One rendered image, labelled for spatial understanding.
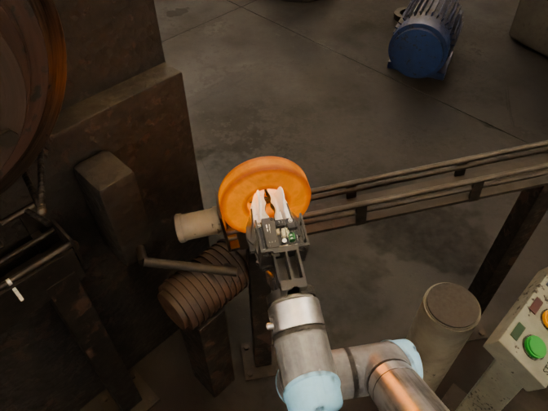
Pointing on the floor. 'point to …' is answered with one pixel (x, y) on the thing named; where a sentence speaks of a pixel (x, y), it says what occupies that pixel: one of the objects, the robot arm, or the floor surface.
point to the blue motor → (426, 38)
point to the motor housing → (206, 313)
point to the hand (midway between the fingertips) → (264, 189)
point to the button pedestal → (509, 356)
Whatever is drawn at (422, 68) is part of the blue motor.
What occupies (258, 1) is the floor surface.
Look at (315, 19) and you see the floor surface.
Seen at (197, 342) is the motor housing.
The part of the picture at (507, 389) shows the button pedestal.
